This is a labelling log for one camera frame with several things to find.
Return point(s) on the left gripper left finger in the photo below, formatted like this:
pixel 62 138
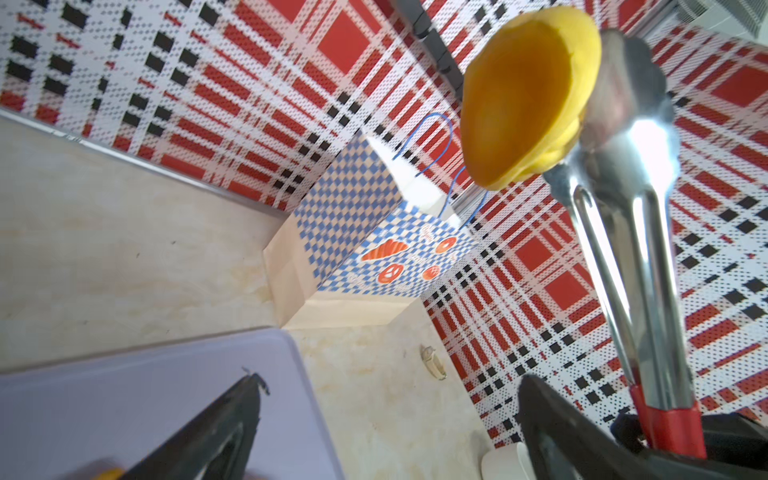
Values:
pixel 215 444

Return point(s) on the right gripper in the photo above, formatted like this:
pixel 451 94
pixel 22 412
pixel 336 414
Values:
pixel 729 437

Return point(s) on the oval fake bread centre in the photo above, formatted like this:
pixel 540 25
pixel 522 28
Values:
pixel 112 474

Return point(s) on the round ridged fake bread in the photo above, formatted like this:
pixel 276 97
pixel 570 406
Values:
pixel 525 93

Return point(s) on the lilac tray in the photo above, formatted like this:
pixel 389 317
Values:
pixel 78 419

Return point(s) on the blue checkered paper bag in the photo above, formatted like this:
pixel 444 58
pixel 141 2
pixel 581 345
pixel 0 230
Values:
pixel 368 239

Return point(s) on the black hook rail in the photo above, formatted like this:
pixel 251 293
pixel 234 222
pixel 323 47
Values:
pixel 420 23

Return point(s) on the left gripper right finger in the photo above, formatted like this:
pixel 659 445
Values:
pixel 564 444

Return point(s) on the red handled metal tongs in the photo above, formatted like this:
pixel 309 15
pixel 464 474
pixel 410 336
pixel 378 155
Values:
pixel 615 185

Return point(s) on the white cup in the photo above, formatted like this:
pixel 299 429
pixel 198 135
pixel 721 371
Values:
pixel 510 462

